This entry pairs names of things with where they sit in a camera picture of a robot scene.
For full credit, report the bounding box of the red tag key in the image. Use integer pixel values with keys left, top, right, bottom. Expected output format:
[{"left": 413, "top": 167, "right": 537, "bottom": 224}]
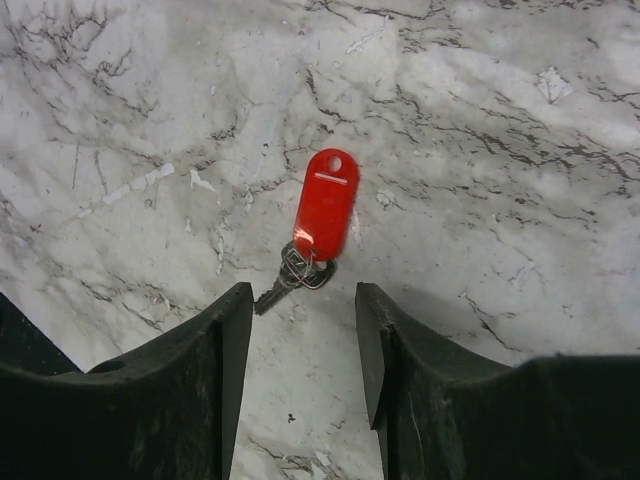
[{"left": 254, "top": 148, "right": 359, "bottom": 315}]

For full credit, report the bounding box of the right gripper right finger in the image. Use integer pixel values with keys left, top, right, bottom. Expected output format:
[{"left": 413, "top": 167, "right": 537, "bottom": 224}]
[{"left": 355, "top": 283, "right": 639, "bottom": 479}]

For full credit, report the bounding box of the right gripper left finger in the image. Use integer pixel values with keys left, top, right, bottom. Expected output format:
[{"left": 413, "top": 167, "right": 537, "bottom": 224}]
[{"left": 1, "top": 282, "right": 253, "bottom": 479}]

